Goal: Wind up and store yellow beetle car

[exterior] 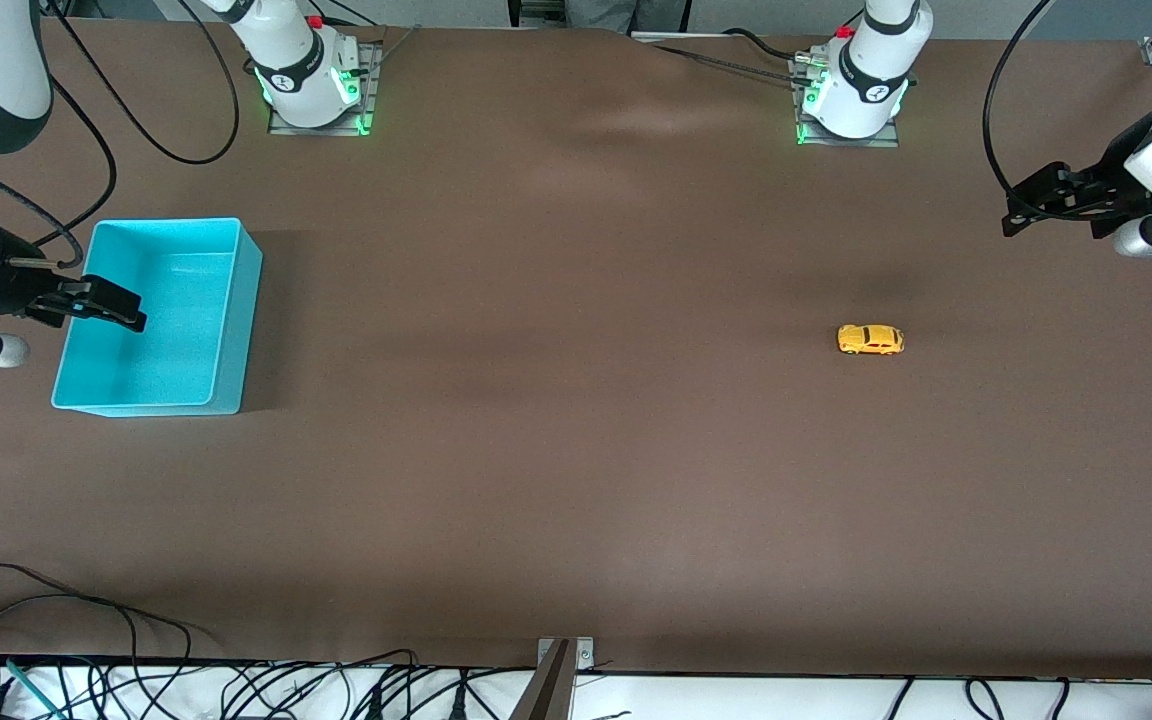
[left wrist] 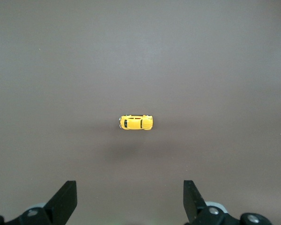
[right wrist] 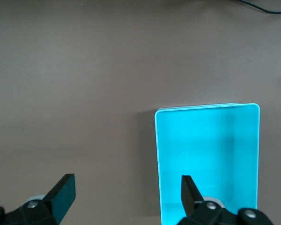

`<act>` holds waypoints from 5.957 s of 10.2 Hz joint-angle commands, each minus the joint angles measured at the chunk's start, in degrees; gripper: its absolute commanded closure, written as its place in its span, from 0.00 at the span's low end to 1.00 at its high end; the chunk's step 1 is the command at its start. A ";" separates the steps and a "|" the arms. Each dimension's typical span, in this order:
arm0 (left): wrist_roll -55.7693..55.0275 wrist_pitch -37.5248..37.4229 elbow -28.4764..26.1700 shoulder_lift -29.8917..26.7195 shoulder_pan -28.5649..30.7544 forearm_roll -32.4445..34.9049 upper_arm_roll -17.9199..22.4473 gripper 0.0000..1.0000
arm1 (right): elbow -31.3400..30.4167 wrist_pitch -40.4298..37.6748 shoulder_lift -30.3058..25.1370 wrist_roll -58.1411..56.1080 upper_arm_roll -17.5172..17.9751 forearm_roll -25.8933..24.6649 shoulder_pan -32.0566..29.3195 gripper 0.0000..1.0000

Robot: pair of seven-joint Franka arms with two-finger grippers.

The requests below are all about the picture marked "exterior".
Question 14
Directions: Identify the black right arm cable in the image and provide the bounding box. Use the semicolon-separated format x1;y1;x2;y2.
30;75;120;251

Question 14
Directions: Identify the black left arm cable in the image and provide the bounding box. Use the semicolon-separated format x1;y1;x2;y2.
981;0;1152;223

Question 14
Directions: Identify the thin grey cable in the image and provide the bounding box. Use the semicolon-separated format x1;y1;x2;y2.
364;23;424;79

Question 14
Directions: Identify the person in background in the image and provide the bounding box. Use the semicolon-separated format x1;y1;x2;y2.
564;0;640;33

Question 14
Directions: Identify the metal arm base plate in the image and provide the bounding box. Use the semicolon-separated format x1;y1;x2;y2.
789;57;902;150
267;42;384;137

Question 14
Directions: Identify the metal table edge bracket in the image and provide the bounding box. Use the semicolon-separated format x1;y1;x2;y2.
536;636;596;672

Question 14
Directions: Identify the yellow beetle toy car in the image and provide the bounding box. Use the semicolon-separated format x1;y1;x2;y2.
837;324;905;356

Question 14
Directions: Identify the teal plastic bin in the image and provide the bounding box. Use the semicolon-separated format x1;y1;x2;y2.
51;217;264;417

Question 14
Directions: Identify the dark base supply cable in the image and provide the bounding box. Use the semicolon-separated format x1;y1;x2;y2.
650;43;819;84

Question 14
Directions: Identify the long black looping cable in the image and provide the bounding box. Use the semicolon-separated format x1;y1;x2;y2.
40;0;241;168

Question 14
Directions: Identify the black base power cable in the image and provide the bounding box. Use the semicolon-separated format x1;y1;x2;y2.
723;26;810;62

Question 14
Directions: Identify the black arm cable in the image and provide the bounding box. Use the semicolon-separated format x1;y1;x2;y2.
30;75;120;251
981;0;1152;223

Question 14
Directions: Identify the black plug cable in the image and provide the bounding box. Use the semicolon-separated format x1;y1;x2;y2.
441;668;474;720

